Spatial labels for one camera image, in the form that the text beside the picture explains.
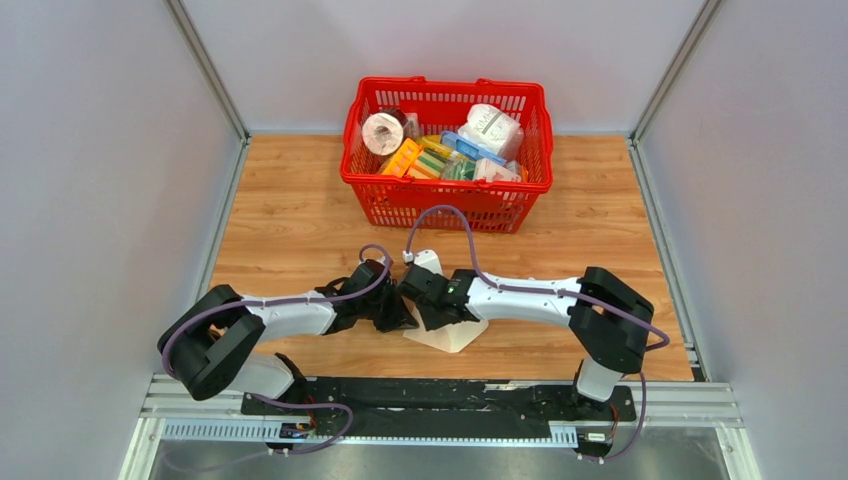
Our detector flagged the blue plastic package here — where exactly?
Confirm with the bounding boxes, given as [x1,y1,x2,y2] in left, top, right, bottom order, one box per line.
[440,131,507,166]

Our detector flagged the orange plastic box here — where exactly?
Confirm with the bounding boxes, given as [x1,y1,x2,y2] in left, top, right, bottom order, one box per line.
[377,138,422,178]

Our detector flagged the red plastic shopping basket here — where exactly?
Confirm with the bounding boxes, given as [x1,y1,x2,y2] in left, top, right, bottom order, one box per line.
[339,76,554,233]

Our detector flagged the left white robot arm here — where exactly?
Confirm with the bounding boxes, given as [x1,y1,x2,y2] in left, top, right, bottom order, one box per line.
[157,259,417,415]

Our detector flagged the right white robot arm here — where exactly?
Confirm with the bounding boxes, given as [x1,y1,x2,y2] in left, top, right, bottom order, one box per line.
[398,264,655,419]

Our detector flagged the cream paper envelope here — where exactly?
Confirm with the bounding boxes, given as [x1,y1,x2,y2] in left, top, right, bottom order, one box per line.
[403,309,489,354]

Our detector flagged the white small box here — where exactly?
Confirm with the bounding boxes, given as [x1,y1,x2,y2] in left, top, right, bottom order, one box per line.
[473,158,522,183]

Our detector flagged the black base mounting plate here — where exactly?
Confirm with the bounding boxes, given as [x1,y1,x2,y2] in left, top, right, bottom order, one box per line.
[239,376,637,442]

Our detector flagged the wrapped white tissue pack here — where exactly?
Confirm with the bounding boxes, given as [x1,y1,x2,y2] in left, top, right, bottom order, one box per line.
[458,103,525,161]

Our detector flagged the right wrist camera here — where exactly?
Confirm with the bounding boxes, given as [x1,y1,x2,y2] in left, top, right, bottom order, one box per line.
[402,249,443,275]

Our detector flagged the green yellow sponge pack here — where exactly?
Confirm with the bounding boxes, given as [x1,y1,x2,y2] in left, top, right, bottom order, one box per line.
[406,149,447,180]

